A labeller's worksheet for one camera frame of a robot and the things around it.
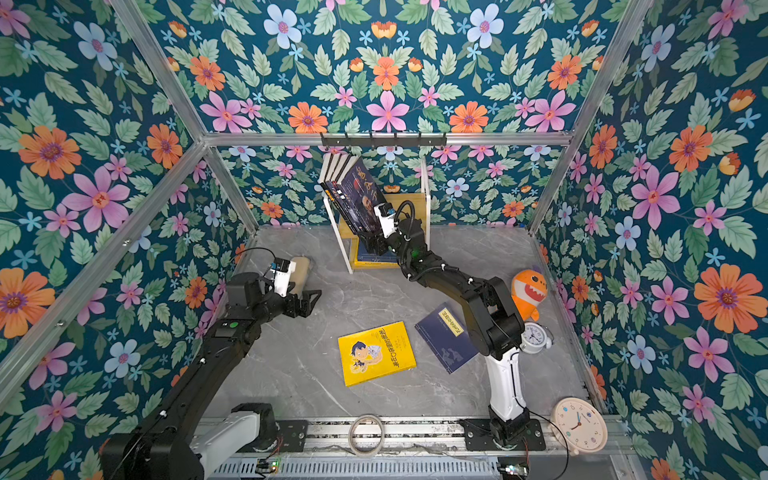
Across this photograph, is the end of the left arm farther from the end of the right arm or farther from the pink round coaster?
the pink round coaster

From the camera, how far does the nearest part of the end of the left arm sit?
0.72 m

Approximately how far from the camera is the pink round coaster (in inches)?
28.1

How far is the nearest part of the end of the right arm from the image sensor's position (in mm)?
724
